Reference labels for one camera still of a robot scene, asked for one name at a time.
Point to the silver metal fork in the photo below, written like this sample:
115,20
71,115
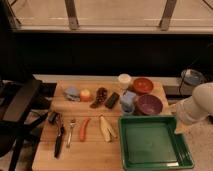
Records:
71,127

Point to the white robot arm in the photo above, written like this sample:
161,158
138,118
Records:
196,107

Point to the green plastic tray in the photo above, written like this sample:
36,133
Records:
149,143

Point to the dark green rectangular block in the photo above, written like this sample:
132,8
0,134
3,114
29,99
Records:
111,101

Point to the white cup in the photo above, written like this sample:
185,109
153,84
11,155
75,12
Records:
124,80

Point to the orange round fruit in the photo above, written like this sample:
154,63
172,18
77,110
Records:
85,95

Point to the red bowl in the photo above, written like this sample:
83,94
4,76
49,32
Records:
143,85

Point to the blue crumpled cloth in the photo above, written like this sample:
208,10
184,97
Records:
72,94

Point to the orange carrot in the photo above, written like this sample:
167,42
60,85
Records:
83,127

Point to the purple bowl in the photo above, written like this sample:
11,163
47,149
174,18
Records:
149,104

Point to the peeled yellow banana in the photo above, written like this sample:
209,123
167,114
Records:
106,128

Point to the wooden cutting board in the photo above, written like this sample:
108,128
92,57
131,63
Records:
94,154

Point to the black office chair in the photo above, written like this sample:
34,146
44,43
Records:
13,129

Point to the black handled can opener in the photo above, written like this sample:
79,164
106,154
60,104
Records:
56,118

